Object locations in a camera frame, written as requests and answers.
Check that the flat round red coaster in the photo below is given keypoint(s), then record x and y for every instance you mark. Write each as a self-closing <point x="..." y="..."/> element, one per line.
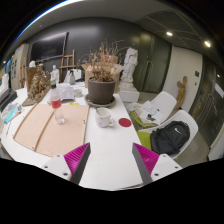
<point x="125" y="122"/>

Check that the wooden easel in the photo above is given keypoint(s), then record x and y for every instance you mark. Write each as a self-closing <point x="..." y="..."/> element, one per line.
<point x="67" y="66"/>

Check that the light wooden drawing board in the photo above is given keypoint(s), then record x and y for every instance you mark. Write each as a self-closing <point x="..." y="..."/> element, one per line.
<point x="60" y="133"/>

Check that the brown cardboard box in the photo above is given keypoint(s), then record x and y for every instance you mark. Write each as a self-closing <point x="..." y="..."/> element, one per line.
<point x="88" y="76"/>

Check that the brown carved sculpture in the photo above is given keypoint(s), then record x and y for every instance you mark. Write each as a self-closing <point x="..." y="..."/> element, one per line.
<point x="38" y="85"/>

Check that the dark grey spray bottle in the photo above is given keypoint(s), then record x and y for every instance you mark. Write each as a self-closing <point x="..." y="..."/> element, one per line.
<point x="72" y="78"/>

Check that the dark double door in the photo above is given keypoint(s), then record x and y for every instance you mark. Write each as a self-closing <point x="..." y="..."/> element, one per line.
<point x="155" y="63"/>

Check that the dried plant in grey pot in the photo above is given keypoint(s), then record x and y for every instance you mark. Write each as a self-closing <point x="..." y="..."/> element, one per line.
<point x="101" y="91"/>

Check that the flat black case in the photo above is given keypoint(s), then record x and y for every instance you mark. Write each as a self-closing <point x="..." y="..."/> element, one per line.
<point x="7" y="99"/>

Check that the small clear cup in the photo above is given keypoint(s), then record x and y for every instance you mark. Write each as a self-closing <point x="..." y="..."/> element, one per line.
<point x="78" y="93"/>

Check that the small white plaster figurine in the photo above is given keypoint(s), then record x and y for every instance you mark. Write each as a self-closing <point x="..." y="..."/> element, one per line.
<point x="54" y="75"/>
<point x="31" y="63"/>

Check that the stack of white papers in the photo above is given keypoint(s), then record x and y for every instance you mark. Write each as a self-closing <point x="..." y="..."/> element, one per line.
<point x="150" y="111"/>

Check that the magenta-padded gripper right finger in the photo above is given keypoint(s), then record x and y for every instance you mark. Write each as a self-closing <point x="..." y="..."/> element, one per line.
<point x="163" y="165"/>

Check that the white ceramic mug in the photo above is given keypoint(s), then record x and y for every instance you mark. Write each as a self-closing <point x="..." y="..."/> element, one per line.
<point x="104" y="119"/>

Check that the white statue plinth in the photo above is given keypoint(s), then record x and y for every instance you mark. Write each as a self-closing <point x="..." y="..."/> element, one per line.
<point x="129" y="96"/>

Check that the long white ceiling light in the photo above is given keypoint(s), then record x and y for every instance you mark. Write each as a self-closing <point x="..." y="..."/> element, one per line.
<point x="50" y="11"/>

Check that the printed paper sheet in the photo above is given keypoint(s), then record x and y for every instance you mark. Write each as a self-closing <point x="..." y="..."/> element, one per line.
<point x="66" y="92"/>

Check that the yellow sticky note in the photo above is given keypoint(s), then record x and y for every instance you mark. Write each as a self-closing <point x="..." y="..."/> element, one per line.
<point x="74" y="103"/>

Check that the clear red-labelled plastic bottle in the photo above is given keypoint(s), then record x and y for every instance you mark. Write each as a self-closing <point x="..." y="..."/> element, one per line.
<point x="56" y="103"/>

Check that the round recessed ceiling light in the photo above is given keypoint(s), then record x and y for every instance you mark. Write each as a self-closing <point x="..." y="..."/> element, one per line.
<point x="207" y="43"/>
<point x="169" y="33"/>

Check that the tall white plaster statue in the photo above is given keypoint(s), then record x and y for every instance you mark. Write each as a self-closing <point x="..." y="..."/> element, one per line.
<point x="130" y="66"/>

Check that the white cabinet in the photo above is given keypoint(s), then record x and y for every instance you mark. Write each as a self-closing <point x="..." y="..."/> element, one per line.
<point x="20" y="66"/>

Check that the black wall screen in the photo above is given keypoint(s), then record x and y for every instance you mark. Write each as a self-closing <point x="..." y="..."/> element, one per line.
<point x="48" y="46"/>

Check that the wooden mannequin figure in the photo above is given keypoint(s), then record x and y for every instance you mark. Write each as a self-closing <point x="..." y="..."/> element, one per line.
<point x="181" y="90"/>

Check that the green seat cushion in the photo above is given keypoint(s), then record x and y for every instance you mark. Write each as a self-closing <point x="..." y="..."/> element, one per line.
<point x="144" y="140"/>
<point x="138" y="120"/>

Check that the black wall switch panel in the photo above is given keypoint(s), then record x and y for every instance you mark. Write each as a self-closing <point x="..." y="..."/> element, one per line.
<point x="196" y="74"/>

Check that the thin stick in mug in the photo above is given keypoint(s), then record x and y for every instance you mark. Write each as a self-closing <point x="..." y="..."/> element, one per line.
<point x="98" y="111"/>

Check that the white plastic chair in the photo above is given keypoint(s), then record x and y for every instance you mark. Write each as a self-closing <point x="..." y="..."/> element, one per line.
<point x="78" y="75"/>
<point x="186" y="116"/>
<point x="165" y="100"/>

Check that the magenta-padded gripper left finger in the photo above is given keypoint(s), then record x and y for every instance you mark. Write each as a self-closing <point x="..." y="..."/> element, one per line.
<point x="58" y="165"/>

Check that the grey plant saucer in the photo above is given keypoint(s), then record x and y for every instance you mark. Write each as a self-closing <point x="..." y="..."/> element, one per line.
<point x="100" y="105"/>

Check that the black backpack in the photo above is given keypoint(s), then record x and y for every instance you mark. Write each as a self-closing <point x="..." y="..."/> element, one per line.
<point x="170" y="136"/>

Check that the colourful flat box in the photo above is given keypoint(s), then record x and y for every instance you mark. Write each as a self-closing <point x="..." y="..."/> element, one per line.
<point x="10" y="112"/>

